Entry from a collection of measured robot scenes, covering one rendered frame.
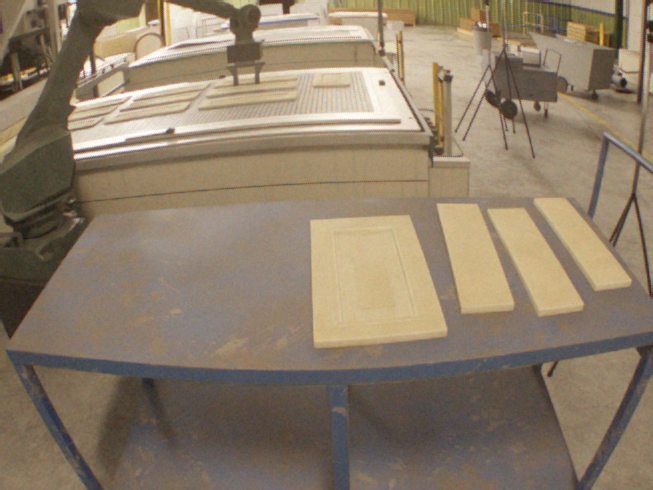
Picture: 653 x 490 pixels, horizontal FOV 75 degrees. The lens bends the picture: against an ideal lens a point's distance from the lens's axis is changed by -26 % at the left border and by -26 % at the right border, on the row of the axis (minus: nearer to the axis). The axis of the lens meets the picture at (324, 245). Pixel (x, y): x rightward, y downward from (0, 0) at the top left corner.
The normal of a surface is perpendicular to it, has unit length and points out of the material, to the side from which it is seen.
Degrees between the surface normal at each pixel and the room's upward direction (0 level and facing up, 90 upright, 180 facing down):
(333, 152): 90
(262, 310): 0
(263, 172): 90
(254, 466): 0
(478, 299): 0
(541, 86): 90
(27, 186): 90
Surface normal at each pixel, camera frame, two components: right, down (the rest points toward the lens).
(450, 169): -0.02, 0.49
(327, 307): -0.05, -0.87
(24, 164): 0.53, 0.40
